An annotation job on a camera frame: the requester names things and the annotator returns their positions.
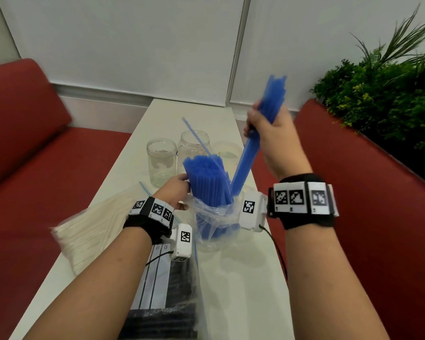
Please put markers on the person's right hand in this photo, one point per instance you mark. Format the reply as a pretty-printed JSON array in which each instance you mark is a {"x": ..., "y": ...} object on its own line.
[{"x": 283, "y": 148}]

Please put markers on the person's left hand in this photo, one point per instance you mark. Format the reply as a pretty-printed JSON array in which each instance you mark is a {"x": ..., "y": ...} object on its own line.
[{"x": 171, "y": 191}]

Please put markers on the clear glass jar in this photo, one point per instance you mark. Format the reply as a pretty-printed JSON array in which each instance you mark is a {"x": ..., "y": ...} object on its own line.
[
  {"x": 161, "y": 162},
  {"x": 191, "y": 148}
]

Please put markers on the large bundle of blue straws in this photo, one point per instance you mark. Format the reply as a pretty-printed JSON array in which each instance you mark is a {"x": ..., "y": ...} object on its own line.
[{"x": 207, "y": 177}]

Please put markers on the frosted plastic jar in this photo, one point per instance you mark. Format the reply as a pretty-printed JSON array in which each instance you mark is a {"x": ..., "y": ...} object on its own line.
[{"x": 232, "y": 152}]

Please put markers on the small bunch of blue straws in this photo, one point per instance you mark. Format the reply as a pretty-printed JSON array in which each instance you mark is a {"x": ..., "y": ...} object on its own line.
[{"x": 272, "y": 95}]

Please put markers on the bag of black straws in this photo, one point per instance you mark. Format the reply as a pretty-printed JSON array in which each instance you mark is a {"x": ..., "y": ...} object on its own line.
[{"x": 163, "y": 322}]

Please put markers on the person's right forearm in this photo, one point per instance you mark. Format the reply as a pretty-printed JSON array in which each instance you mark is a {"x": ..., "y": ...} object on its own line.
[{"x": 329, "y": 286}]

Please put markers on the person's left forearm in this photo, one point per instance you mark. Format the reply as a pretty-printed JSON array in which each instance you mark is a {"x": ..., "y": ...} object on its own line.
[{"x": 99, "y": 290}]

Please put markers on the clear blue-zip bag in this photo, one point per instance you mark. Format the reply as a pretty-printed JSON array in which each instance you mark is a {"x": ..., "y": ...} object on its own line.
[{"x": 143, "y": 187}]

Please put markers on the black left wristband with markers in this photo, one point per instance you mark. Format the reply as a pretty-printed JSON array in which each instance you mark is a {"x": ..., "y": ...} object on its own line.
[{"x": 145, "y": 223}]

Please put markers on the black wristband with markers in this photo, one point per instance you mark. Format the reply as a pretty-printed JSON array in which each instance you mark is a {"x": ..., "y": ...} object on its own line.
[
  {"x": 301, "y": 217},
  {"x": 145, "y": 223}
]

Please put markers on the black right wristband with markers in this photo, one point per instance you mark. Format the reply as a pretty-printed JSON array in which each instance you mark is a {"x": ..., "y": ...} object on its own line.
[{"x": 301, "y": 217}]

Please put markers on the clear bag with white strips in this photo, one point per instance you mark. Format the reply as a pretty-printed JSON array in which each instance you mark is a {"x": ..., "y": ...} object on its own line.
[{"x": 156, "y": 283}]

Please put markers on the red sofa beside plant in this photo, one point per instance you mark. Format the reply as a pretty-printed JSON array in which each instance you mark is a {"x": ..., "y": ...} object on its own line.
[{"x": 368, "y": 208}]

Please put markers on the green plant hedge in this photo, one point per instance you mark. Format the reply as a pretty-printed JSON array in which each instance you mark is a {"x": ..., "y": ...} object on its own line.
[{"x": 386, "y": 102}]

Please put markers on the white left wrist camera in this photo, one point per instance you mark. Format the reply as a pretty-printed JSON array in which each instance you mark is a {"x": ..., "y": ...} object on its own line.
[{"x": 182, "y": 249}]

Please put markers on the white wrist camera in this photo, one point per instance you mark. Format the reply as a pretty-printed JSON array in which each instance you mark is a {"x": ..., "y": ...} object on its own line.
[
  {"x": 182, "y": 249},
  {"x": 251, "y": 221}
]

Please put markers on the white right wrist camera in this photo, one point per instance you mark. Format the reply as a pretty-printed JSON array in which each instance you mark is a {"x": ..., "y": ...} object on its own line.
[{"x": 251, "y": 221}]

